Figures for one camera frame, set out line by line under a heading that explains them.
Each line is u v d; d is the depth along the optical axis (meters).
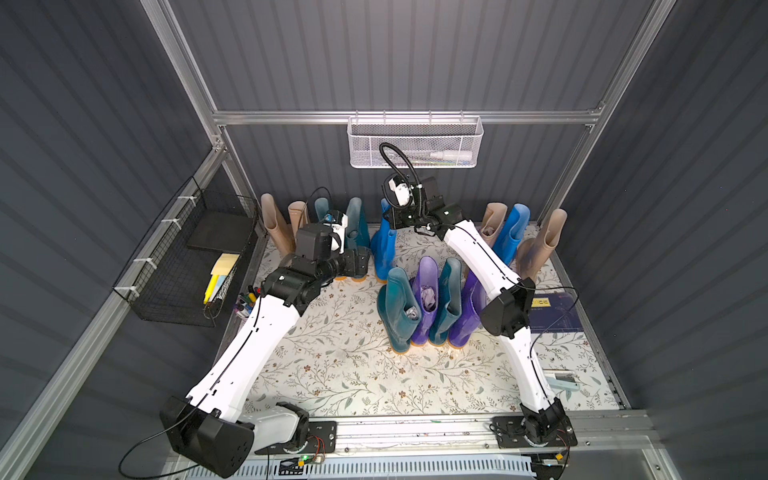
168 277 0.70
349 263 0.65
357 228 0.91
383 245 0.88
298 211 0.90
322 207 0.93
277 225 0.85
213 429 0.37
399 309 0.73
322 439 0.72
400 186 0.79
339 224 0.64
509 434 0.73
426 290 0.79
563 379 0.82
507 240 0.84
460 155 0.87
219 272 0.72
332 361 0.87
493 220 0.88
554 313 0.96
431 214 0.69
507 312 0.58
